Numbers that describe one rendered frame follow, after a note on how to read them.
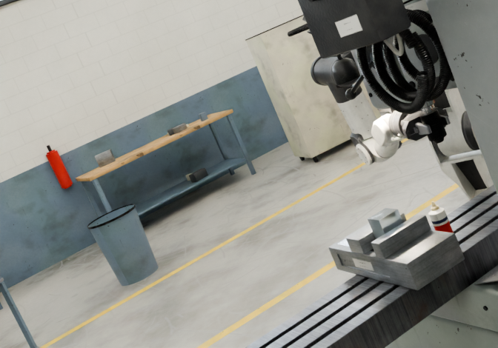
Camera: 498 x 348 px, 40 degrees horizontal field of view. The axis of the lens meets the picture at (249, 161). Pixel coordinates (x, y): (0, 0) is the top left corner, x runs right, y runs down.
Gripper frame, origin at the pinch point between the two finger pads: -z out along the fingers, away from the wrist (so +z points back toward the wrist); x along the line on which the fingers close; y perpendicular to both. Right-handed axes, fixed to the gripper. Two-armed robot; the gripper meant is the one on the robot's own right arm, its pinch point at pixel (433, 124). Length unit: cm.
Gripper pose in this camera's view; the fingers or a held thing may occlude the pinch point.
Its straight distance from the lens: 181.5
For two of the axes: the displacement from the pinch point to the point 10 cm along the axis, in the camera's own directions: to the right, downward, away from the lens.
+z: -2.1, -0.9, 9.7
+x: 8.9, -4.2, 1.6
